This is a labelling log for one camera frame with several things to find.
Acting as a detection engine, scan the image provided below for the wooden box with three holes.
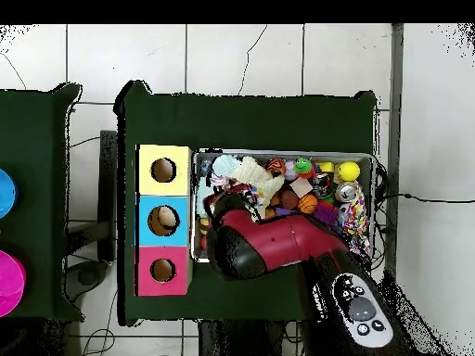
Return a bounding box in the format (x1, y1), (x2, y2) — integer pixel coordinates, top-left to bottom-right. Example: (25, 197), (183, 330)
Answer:
(135, 144), (194, 297)

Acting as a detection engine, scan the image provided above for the cream muslin cloth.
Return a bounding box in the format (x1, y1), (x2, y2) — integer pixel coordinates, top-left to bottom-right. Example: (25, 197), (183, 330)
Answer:
(237, 155), (286, 203)

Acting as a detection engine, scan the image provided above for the orange tiger striped toy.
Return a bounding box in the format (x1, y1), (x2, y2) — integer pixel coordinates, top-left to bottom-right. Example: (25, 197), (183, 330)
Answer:
(265, 158), (287, 176)

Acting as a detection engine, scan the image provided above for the brown ball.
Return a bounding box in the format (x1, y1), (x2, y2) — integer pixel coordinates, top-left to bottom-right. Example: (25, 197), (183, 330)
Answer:
(279, 189), (301, 210)

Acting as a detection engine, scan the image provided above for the dark green table cloth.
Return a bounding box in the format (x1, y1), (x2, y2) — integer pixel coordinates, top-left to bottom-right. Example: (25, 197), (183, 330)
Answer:
(0, 83), (84, 322)
(114, 79), (379, 327)

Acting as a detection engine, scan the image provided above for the orange toy basketball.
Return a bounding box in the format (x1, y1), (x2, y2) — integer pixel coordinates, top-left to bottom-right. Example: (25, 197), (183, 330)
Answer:
(298, 193), (319, 215)

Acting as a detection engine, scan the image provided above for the green spiky monster toy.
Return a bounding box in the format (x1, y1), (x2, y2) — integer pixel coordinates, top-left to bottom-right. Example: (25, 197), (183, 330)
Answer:
(293, 157), (315, 179)

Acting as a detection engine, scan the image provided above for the purple spiky ball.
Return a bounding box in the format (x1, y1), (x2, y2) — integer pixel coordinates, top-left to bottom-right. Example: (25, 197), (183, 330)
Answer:
(313, 203), (340, 224)

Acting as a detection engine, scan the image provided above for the yellow tennis ball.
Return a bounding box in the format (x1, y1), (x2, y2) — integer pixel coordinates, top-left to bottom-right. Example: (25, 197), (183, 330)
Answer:
(337, 159), (362, 183)

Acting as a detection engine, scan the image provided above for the blue round disc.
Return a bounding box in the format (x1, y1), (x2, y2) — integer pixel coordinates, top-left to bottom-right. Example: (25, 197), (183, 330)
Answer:
(0, 168), (19, 220)

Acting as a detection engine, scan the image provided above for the magenta round disc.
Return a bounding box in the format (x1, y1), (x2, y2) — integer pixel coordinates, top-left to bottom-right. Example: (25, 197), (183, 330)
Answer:
(0, 249), (27, 318)

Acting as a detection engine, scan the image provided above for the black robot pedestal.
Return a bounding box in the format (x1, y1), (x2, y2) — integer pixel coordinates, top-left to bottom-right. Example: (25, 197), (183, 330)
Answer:
(198, 320), (309, 356)

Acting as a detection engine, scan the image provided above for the black floor cable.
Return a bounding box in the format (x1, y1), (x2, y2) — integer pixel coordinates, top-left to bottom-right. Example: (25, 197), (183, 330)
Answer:
(374, 192), (475, 204)

